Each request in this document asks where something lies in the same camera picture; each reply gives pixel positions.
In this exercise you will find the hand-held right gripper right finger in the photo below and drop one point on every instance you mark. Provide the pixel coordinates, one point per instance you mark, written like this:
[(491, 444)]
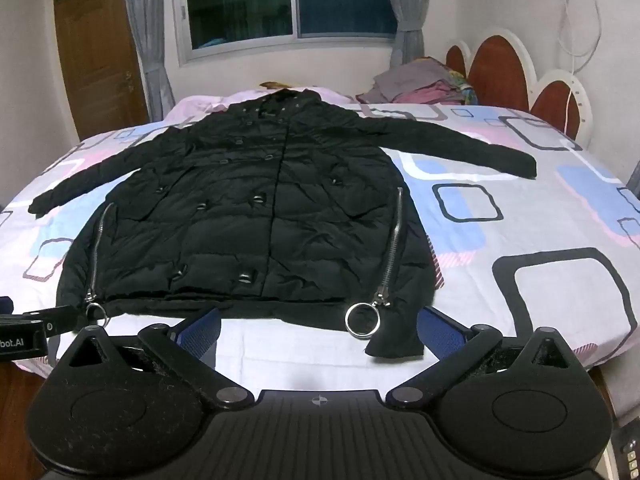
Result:
[(440, 334)]

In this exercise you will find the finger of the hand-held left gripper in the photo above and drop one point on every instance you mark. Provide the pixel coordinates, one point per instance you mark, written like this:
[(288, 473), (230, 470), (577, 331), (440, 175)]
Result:
[(55, 320)]

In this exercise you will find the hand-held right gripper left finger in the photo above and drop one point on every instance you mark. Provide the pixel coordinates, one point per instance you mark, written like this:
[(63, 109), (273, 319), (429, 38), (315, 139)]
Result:
[(199, 332)]

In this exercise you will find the black padded jacket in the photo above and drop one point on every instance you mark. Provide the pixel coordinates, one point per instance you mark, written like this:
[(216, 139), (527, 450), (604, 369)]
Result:
[(250, 235)]

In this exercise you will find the pile of folded clothes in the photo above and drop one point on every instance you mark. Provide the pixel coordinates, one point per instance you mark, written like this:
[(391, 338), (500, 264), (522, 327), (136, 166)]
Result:
[(415, 85)]

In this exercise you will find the patterned pink blue bedsheet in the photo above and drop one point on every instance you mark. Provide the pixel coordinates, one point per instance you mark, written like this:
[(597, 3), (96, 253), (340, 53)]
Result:
[(500, 240)]

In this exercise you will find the grey device with buttons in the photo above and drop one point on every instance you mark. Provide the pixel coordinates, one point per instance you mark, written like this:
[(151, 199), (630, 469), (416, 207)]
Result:
[(627, 452)]

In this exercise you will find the brown wooden door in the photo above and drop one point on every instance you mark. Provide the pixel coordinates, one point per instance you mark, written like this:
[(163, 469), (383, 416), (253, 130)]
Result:
[(95, 60)]

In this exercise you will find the grey curtain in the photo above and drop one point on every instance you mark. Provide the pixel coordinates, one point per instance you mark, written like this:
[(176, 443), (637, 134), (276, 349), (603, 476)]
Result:
[(407, 15), (147, 40)]

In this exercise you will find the window with white frame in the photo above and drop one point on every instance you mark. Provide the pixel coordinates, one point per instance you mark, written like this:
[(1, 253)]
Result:
[(250, 5)]

